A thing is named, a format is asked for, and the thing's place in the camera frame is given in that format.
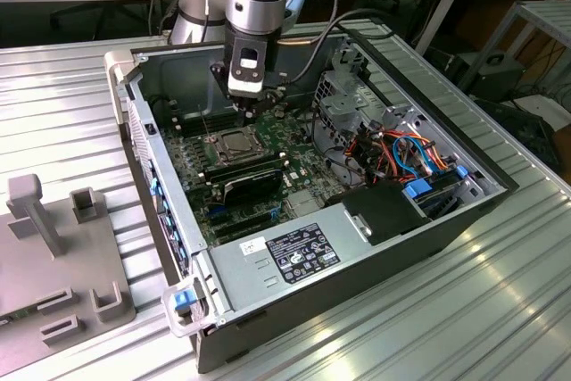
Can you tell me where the silver CPU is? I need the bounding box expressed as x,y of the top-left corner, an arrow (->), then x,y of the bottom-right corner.
221,129 -> 259,155

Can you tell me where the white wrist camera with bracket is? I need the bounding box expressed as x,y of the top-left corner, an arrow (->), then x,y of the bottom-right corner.
226,44 -> 268,97

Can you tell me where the black equipment box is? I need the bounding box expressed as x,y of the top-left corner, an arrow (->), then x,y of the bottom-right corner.
471,53 -> 526,102

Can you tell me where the black RAM slot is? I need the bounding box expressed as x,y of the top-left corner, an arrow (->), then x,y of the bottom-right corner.
205,155 -> 285,177
207,160 -> 286,181
177,109 -> 244,127
180,117 -> 247,136
203,152 -> 283,173
176,106 -> 240,122
208,163 -> 288,185
178,113 -> 245,131

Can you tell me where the silver disk bay frame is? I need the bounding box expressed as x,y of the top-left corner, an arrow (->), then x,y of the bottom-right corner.
378,103 -> 478,203

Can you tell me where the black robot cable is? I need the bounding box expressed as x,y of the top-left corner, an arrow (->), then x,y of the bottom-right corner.
277,0 -> 396,84

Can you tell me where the silver chipset heatsink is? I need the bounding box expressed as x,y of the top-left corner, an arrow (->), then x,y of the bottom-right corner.
286,188 -> 326,218

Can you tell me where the CPU socket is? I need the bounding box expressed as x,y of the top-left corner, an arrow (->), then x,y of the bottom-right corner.
205,125 -> 269,167

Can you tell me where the blue wire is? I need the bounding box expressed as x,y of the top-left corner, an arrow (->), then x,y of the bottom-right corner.
391,132 -> 452,177

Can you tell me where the metal CPU socket cover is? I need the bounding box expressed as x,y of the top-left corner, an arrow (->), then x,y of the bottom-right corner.
211,126 -> 266,164

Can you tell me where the grey parts rack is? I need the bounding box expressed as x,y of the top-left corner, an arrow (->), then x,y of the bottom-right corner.
0,173 -> 137,377

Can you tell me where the orange wire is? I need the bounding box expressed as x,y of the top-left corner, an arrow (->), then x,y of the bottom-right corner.
345,128 -> 451,177

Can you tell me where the silver drive cage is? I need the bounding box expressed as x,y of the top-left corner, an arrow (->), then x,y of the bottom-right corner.
311,69 -> 389,145

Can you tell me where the black expansion slot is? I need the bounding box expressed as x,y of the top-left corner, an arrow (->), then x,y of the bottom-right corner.
218,225 -> 269,244
212,211 -> 274,234

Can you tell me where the open grey PC case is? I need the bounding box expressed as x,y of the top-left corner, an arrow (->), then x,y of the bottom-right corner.
103,19 -> 521,376

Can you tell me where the black plastic shroud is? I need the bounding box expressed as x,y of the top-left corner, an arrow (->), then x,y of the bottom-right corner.
325,183 -> 433,247

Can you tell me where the grey metal rack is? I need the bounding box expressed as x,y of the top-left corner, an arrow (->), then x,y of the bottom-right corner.
457,0 -> 571,101

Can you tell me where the black wire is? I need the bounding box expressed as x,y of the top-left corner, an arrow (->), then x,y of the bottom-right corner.
310,99 -> 371,186

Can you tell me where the blue case latch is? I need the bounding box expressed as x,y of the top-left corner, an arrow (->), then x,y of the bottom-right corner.
172,290 -> 198,313

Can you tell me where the silver power supply with label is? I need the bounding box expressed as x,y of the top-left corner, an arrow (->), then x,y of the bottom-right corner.
205,201 -> 375,316

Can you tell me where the blue disk carrier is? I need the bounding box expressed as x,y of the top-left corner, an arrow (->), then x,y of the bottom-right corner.
401,165 -> 469,221

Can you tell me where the black graphics card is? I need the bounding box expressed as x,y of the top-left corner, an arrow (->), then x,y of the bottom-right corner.
221,169 -> 283,206

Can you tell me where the green motherboard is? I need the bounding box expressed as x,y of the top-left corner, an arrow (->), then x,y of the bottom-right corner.
151,99 -> 343,249

